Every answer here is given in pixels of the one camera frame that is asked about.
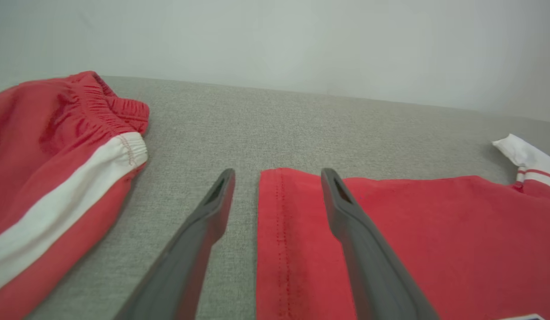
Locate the red shorts white stripe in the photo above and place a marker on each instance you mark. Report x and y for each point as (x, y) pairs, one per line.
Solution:
(43, 146)

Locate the red basketball jersey white trim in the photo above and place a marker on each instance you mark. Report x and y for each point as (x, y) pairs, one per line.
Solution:
(443, 231)

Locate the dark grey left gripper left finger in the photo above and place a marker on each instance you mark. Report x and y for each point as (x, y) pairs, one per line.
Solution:
(186, 266)

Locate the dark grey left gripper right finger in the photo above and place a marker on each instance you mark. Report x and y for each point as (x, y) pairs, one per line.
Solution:
(377, 275)

